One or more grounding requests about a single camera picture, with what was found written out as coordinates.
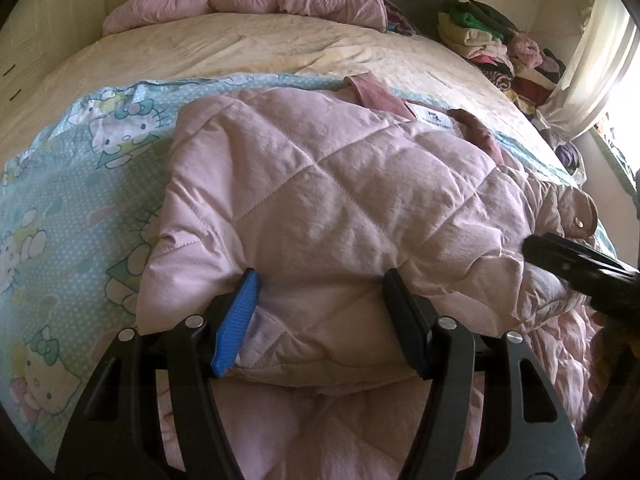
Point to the blue cartoon printed blanket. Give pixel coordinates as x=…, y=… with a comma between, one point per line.
x=65, y=210

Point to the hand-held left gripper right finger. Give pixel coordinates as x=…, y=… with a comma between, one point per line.
x=405, y=320

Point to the colourful striped cloth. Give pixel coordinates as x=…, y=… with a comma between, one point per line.
x=400, y=20

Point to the pile of folded clothes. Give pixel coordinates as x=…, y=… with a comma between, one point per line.
x=475, y=35

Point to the bed with beige sheet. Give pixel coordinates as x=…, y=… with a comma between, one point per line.
x=250, y=45

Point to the cream wardrobe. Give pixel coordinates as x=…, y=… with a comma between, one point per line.
x=45, y=35

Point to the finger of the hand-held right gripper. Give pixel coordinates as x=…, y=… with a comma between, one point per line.
x=555, y=255

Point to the window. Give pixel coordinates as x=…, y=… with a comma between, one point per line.
x=625, y=110

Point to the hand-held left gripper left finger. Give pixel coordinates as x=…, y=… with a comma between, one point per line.
x=235, y=325

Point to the cream curtain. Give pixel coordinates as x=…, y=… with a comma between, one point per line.
x=590, y=60

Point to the pink quilted jacket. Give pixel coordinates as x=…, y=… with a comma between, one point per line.
x=325, y=200

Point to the plastic bag of clothes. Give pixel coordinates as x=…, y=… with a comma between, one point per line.
x=570, y=155

